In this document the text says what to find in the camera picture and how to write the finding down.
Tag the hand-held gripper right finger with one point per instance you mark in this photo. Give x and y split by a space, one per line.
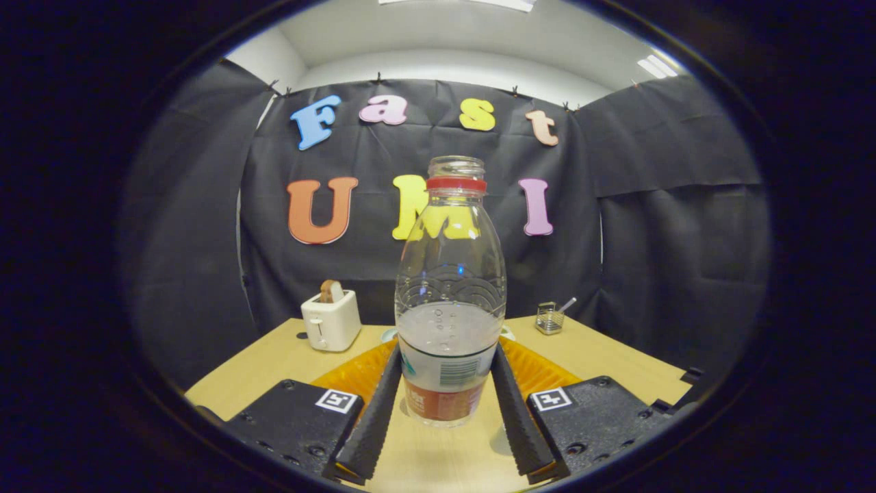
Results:
520 424

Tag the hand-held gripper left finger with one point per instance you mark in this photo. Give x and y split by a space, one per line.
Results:
373 424

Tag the clear plastic juice bottle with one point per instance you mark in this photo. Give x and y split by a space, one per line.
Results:
448 342

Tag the pale green round plate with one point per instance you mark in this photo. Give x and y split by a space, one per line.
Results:
389 335

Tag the white toaster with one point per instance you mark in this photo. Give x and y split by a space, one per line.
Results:
332 325

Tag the small clear glass jar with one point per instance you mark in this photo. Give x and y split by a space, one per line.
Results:
549 319

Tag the light wooden table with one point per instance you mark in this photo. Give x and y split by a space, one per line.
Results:
274 363

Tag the brown bread slice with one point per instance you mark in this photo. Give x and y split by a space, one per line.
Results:
330 292

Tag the black backdrop cloth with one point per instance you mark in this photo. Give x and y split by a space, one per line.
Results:
650 239

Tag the small ceiling light panel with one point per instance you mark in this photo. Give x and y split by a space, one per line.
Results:
657 67

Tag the long ceiling light panel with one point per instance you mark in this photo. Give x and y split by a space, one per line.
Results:
479 3

